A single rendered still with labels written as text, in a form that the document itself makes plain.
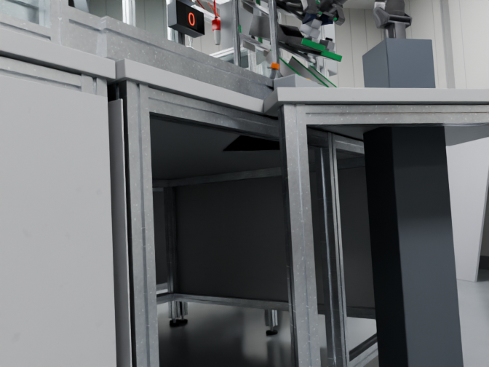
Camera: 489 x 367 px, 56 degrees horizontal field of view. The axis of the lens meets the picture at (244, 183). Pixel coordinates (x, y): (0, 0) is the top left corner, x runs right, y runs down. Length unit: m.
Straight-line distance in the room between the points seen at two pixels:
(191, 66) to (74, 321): 0.55
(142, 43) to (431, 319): 0.96
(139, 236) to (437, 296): 0.85
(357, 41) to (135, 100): 5.28
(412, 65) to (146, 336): 0.97
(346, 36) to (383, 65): 4.57
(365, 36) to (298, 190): 5.14
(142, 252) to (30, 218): 0.19
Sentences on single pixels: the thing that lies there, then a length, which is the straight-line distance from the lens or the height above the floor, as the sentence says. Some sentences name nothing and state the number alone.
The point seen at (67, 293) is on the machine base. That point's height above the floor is 0.52.
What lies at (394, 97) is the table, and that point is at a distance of 1.04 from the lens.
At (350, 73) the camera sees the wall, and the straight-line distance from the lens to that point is 5.77.
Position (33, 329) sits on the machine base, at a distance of 0.67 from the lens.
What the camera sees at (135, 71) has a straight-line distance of 0.77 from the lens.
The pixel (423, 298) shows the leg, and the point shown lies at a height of 0.37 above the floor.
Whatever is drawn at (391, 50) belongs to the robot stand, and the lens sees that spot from 1.35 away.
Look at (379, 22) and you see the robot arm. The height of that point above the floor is 1.13.
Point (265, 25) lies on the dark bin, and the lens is 1.84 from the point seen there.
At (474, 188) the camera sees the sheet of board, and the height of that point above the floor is 0.71.
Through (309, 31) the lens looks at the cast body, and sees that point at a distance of 1.74.
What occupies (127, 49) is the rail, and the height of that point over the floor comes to 0.91.
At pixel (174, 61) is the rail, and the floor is 0.92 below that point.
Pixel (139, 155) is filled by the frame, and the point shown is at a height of 0.71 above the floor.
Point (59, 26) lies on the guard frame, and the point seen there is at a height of 0.90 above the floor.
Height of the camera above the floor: 0.61
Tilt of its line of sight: 4 degrees up
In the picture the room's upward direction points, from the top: 3 degrees counter-clockwise
